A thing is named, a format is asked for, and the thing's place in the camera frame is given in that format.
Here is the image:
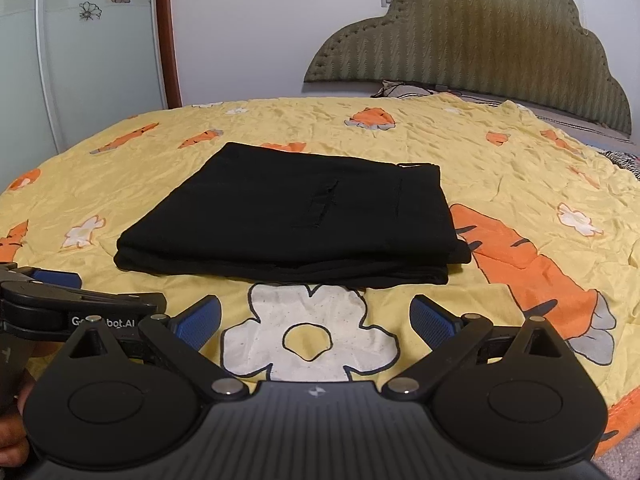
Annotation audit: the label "olive upholstered headboard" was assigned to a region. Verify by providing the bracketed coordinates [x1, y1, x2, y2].
[303, 0, 632, 136]

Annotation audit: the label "brown wooden door frame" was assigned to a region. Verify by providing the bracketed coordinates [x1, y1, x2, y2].
[159, 0, 184, 109]

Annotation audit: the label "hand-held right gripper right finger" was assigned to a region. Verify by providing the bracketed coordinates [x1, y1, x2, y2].
[385, 295, 577, 403]

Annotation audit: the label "yellow carrot print blanket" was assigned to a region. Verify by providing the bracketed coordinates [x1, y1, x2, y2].
[0, 95, 640, 461]

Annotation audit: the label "black pants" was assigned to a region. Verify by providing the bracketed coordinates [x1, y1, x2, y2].
[114, 141, 473, 291]

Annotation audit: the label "patterned pillow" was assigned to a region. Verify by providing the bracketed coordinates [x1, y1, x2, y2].
[370, 79, 466, 101]

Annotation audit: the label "person's left hand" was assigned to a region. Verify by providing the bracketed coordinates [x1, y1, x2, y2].
[0, 378, 32, 467]

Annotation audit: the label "zebra print cloth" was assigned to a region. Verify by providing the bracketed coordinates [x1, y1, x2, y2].
[602, 146, 640, 182]

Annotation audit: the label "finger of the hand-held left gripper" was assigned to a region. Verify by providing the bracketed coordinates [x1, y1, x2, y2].
[0, 261, 84, 291]

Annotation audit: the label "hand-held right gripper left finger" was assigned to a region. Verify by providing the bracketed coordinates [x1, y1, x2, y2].
[65, 294, 246, 403]

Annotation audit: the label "white flower print sliding door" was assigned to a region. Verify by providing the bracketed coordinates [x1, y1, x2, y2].
[0, 0, 169, 183]

